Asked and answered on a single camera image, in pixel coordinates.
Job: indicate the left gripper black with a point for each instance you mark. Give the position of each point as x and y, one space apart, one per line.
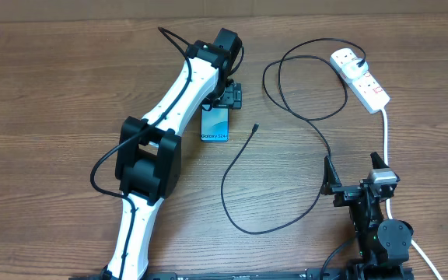
232 97

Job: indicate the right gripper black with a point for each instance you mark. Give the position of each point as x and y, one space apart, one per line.
347 193

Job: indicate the Galaxy S24+ smartphone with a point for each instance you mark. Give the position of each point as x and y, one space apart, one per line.
215 125

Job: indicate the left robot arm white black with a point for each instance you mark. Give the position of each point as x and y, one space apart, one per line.
149 153

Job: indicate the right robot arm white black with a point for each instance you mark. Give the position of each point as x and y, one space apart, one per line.
383 243

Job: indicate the white charger plug adapter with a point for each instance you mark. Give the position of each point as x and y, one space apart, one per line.
354 69

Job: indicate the white power strip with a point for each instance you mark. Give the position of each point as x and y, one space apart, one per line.
369 92

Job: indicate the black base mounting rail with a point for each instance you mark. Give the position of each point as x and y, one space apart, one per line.
308 274

